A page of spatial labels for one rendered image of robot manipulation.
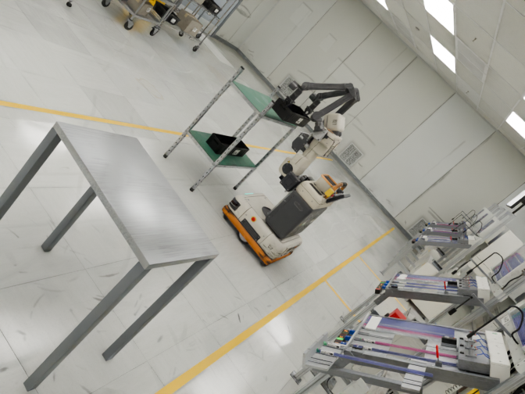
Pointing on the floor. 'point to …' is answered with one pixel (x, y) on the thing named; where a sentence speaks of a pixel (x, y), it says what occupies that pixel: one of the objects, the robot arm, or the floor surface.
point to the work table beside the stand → (180, 236)
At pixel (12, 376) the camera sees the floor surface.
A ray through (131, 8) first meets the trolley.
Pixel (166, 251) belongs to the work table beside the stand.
